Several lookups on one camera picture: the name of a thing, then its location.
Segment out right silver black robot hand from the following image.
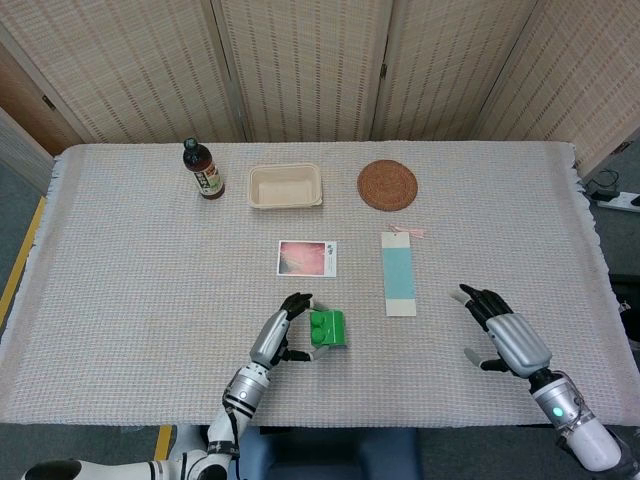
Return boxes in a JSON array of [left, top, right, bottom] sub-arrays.
[[448, 283, 554, 379]]

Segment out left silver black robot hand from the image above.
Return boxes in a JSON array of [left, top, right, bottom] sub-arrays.
[[248, 292, 334, 371]]

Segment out green toy block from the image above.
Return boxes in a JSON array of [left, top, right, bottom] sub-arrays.
[[308, 308, 349, 349]]

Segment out red photo postcard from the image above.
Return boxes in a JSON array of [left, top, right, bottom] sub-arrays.
[[276, 239, 339, 278]]

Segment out white robot body shell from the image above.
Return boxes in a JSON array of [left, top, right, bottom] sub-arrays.
[[172, 424, 210, 457]]

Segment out blue white bookmark with tassel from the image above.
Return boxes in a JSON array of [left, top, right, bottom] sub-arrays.
[[381, 224, 429, 318]]

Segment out beige food container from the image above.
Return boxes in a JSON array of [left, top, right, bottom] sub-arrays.
[[248, 163, 324, 210]]

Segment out beige woven tablecloth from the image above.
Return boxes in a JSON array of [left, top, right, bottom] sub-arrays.
[[0, 142, 609, 429]]

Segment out dark tea bottle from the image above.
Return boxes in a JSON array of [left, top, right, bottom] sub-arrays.
[[182, 138, 226, 201]]

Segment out round brown woven coaster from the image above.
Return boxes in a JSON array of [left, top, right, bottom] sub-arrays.
[[356, 159, 420, 212]]

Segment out woven folding screen panel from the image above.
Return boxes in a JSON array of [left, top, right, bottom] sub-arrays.
[[372, 0, 539, 144], [474, 0, 640, 176], [0, 0, 246, 146], [212, 0, 401, 144]]

